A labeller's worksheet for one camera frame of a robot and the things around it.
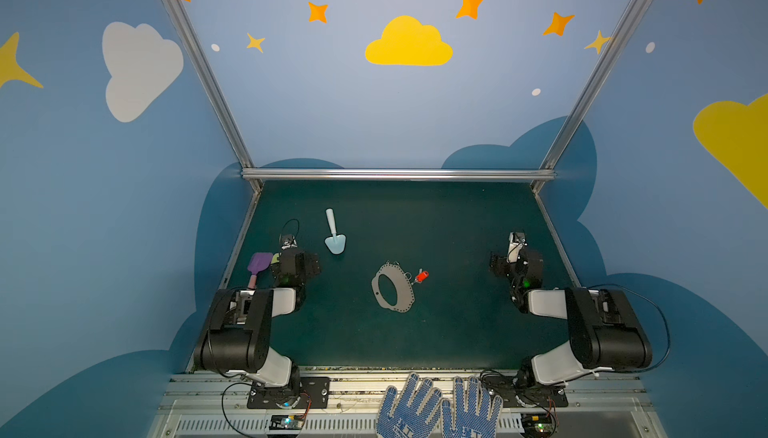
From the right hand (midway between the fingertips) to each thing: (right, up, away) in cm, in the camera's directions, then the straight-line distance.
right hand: (509, 249), depth 95 cm
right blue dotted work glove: (-18, -38, -25) cm, 49 cm away
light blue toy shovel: (-58, +1, +8) cm, 59 cm away
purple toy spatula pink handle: (-82, -4, +1) cm, 82 cm away
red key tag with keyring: (-29, -9, +1) cm, 30 cm away
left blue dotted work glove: (-33, -37, -24) cm, 55 cm away
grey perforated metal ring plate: (-35, -11, -2) cm, 37 cm away
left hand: (-67, -3, 0) cm, 68 cm away
